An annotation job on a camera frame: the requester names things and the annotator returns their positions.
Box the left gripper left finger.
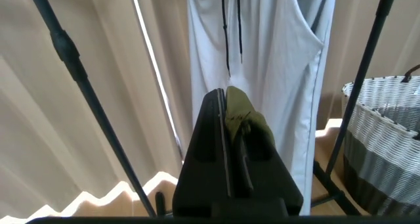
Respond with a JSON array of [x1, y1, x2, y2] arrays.
[[172, 88, 232, 218]]

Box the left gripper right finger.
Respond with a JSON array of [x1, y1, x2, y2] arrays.
[[229, 128, 305, 217]]

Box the green garment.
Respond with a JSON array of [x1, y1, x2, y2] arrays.
[[224, 85, 276, 146]]

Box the pale grey shorts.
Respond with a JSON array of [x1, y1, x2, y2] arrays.
[[186, 0, 338, 217]]

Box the white laundry basket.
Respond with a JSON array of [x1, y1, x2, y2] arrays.
[[341, 64, 420, 217]]

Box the black clothes rack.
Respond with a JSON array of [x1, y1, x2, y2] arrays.
[[26, 0, 402, 218]]

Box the beige curtain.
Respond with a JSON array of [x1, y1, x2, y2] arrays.
[[0, 0, 420, 218]]

